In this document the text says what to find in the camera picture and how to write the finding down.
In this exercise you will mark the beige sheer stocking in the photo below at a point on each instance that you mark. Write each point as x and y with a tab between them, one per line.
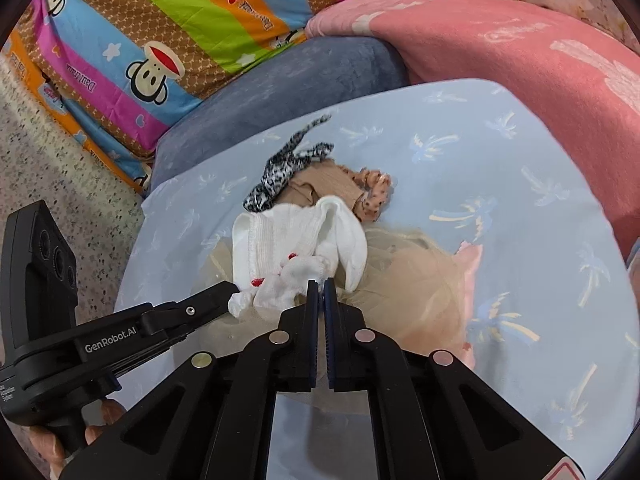
408	292

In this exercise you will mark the blue-grey velvet cushion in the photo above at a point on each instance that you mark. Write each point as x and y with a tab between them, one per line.
318	73

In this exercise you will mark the white cloth socks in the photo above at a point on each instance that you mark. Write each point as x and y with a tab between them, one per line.
276	253

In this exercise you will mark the tan drawstring pouch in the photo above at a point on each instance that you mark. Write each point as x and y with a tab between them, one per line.
320	179

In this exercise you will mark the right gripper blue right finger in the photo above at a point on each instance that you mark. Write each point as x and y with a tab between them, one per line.
432	417

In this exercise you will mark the colourful monkey striped pillow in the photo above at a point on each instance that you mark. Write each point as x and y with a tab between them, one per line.
117	74

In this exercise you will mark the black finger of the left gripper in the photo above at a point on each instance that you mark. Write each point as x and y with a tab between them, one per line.
200	304

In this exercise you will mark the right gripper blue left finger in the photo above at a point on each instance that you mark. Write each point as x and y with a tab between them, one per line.
211	418

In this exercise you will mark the leopard print scrunchie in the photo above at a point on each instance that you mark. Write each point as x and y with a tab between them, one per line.
284	165

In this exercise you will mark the pink blanket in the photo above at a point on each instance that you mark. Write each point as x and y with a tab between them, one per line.
583	84

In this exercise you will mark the pink cleaning cloth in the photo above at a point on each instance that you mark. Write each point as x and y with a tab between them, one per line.
467	259

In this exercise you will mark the peach dotted scrunchie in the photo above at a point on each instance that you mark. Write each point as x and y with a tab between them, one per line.
376	188

